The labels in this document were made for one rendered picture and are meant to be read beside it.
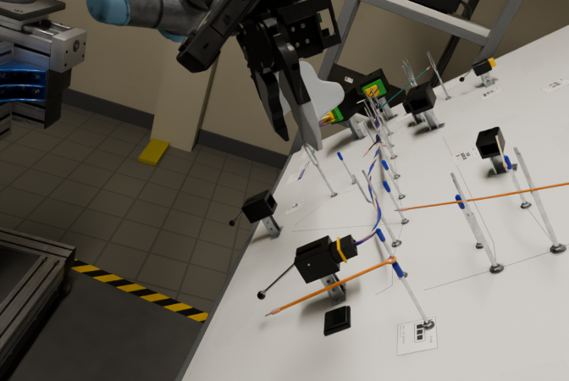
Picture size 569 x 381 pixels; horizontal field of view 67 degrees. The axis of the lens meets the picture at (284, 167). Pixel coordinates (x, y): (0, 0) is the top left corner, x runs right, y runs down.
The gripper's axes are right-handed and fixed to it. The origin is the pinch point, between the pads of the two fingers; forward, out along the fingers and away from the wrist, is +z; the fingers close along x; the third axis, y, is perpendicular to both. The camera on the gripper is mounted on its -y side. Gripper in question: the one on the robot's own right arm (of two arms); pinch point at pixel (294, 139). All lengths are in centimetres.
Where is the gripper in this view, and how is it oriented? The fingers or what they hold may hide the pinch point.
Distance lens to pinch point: 49.5
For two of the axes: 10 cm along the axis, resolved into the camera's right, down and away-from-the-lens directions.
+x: -4.0, -1.8, 9.0
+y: 8.7, -3.9, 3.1
